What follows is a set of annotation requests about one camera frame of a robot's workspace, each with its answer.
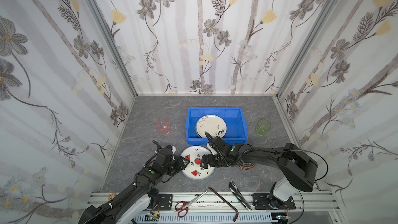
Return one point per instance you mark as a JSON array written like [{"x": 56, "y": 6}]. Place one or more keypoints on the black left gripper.
[{"x": 179, "y": 163}]

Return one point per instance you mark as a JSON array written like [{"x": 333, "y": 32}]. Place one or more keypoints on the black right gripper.
[{"x": 213, "y": 158}]

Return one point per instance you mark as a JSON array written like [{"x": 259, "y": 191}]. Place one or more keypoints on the white watermelon plate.
[{"x": 193, "y": 170}]

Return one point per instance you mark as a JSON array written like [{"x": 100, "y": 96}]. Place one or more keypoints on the cream painted plate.
[{"x": 212, "y": 124}]

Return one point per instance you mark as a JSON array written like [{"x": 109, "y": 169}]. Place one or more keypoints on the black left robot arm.
[{"x": 138, "y": 195}]

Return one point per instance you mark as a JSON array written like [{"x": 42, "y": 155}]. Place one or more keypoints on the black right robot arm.
[{"x": 298, "y": 168}]

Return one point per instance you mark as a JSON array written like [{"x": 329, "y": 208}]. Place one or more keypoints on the blue plastic bin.
[{"x": 234, "y": 118}]

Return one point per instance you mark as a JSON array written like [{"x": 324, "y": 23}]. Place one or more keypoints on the red rimmed bowl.
[{"x": 246, "y": 166}]

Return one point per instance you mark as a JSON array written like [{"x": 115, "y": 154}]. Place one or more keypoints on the pink glass cup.
[{"x": 163, "y": 125}]

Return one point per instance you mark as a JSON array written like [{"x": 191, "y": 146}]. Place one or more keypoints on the green glass cup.
[{"x": 263, "y": 127}]

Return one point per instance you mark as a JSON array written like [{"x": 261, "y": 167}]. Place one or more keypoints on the dark bent metal bar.
[{"x": 227, "y": 203}]

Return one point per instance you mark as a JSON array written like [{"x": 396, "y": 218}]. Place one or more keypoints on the small wooden block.
[{"x": 111, "y": 196}]

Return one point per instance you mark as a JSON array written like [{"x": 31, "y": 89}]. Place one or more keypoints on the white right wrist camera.
[{"x": 213, "y": 152}]

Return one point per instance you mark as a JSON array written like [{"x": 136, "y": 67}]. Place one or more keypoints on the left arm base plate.
[{"x": 162, "y": 202}]

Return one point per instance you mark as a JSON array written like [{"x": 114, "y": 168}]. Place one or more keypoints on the red handled scissors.
[{"x": 182, "y": 207}]

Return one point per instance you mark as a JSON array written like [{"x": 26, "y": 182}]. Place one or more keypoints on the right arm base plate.
[{"x": 262, "y": 202}]

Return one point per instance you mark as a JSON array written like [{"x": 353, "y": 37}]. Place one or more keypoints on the white slotted cable duct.
[{"x": 206, "y": 218}]

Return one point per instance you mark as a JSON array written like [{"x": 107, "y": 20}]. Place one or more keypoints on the aluminium front rail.
[{"x": 316, "y": 201}]

